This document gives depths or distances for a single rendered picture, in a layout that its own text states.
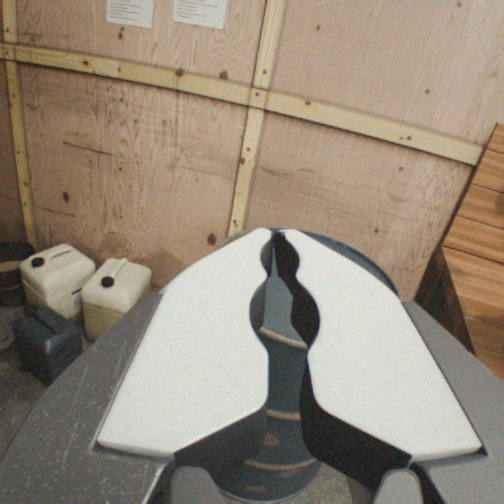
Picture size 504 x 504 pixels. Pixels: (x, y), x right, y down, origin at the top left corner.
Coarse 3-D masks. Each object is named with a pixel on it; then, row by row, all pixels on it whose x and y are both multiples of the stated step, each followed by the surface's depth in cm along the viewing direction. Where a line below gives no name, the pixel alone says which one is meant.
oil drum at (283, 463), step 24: (336, 240) 138; (360, 264) 130; (288, 312) 102; (264, 336) 94; (288, 336) 95; (288, 360) 94; (288, 384) 99; (288, 408) 104; (288, 432) 110; (264, 456) 118; (288, 456) 118; (312, 456) 124; (216, 480) 137; (240, 480) 129; (264, 480) 127; (288, 480) 129; (312, 480) 147
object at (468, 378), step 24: (408, 312) 9; (432, 336) 8; (456, 360) 7; (456, 384) 7; (480, 384) 7; (480, 408) 6; (480, 432) 6; (456, 456) 6; (480, 456) 6; (432, 480) 5; (456, 480) 5; (480, 480) 5
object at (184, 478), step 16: (176, 480) 5; (192, 480) 5; (208, 480) 5; (384, 480) 5; (400, 480) 5; (416, 480) 5; (176, 496) 5; (192, 496) 5; (208, 496) 5; (384, 496) 5; (400, 496) 5; (416, 496) 5
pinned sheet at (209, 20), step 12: (180, 0) 136; (192, 0) 135; (204, 0) 134; (216, 0) 133; (180, 12) 138; (192, 12) 137; (204, 12) 136; (216, 12) 135; (204, 24) 138; (216, 24) 137
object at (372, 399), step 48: (288, 240) 11; (288, 288) 12; (336, 288) 9; (384, 288) 9; (336, 336) 8; (384, 336) 8; (336, 384) 7; (384, 384) 7; (432, 384) 7; (336, 432) 6; (384, 432) 6; (432, 432) 6
